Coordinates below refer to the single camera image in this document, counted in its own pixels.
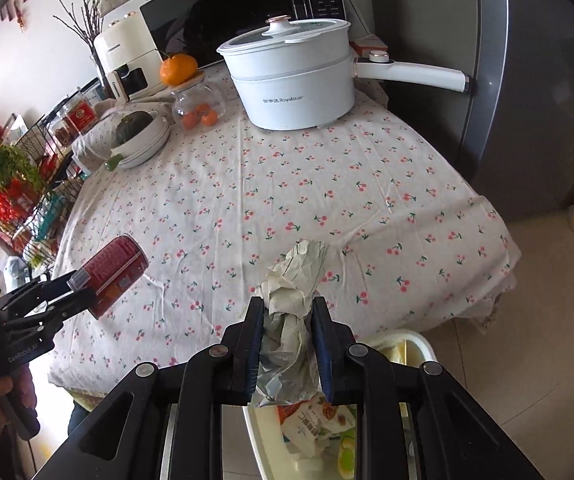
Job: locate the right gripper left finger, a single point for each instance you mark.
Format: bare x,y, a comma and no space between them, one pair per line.
243,341

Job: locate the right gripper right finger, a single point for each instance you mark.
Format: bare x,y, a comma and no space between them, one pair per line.
331,342

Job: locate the beige paper bag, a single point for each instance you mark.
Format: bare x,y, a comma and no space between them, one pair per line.
288,372

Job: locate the red drink can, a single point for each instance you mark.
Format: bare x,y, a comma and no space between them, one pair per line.
110,273

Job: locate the orange white snack bag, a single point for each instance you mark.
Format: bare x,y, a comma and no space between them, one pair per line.
309,426

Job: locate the white trash bin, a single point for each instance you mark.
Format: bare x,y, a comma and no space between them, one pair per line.
337,461

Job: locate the cherry print tablecloth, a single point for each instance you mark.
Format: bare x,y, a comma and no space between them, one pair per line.
410,244

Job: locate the green leafy vegetables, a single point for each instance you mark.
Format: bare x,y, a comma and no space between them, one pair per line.
14,164

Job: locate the white stacked bowls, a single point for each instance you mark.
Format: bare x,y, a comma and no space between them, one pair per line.
142,147

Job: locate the red label spice jar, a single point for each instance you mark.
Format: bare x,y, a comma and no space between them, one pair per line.
80,114

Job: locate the glass jar with oranges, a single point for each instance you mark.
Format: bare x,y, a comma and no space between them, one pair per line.
197,102

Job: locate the dark green pumpkin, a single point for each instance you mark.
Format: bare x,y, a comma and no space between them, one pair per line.
130,125

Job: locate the white electric cooking pot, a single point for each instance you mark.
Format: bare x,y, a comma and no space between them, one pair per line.
294,75

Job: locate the large orange tangerine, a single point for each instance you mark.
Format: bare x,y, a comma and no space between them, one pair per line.
177,69

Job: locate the grey refrigerator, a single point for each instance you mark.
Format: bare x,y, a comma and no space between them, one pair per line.
511,136

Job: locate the white air fryer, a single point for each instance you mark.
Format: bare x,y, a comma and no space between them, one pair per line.
130,58

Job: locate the black microwave oven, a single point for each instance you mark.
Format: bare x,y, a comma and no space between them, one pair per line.
198,27

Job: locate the dried twig branches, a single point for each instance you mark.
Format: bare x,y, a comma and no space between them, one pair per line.
86,22

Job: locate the black wire storage rack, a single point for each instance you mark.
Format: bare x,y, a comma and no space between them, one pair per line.
32,222

